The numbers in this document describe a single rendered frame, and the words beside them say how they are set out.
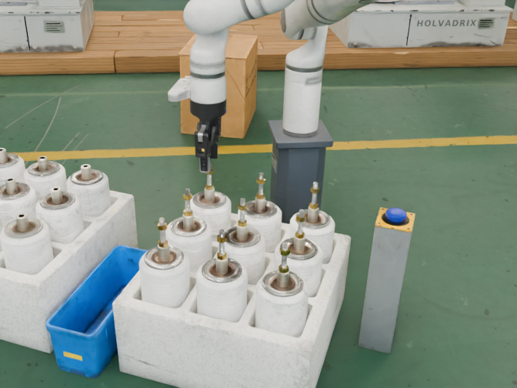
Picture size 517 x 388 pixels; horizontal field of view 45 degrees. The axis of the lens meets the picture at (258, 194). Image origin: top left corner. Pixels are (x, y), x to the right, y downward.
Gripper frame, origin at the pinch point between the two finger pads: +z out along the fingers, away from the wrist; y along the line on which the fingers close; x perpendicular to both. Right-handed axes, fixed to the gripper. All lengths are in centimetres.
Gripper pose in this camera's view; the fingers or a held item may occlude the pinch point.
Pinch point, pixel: (208, 159)
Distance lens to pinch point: 135.0
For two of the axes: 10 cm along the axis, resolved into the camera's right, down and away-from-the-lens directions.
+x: -9.8, -1.1, 1.4
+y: 1.8, -4.8, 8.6
